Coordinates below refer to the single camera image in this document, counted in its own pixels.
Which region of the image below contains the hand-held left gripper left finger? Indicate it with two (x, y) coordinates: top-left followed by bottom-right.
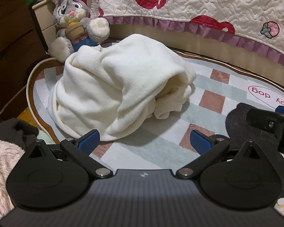
(26, 130), (113, 179)

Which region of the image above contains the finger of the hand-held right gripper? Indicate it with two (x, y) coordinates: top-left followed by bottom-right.
(247, 106), (284, 135)

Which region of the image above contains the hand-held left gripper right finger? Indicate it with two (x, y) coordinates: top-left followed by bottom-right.
(176, 130), (265, 180)

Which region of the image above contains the white fleece sweater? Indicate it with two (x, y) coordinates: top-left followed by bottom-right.
(47, 33), (197, 142)

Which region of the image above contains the black cartoon print cloth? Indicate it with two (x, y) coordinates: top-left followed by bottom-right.
(225, 103), (284, 220)

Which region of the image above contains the checked floor rug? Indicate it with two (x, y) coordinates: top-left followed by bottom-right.
(26, 38), (284, 171)

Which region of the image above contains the dark cloth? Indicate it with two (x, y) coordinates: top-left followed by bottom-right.
(0, 118), (39, 152)

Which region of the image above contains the pink fluffy cloth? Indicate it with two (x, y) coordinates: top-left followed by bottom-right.
(0, 135), (26, 220)

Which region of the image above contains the dark wooden cabinet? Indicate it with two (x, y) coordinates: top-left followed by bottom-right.
(0, 0), (49, 123)

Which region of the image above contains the beige drawer unit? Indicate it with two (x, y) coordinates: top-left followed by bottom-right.
(32, 0), (58, 52)

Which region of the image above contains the grey plush rabbit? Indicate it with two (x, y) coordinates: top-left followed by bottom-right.
(45, 0), (110, 63)

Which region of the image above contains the quilted bear print bedspread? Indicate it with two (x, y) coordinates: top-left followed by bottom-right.
(79, 0), (284, 61)

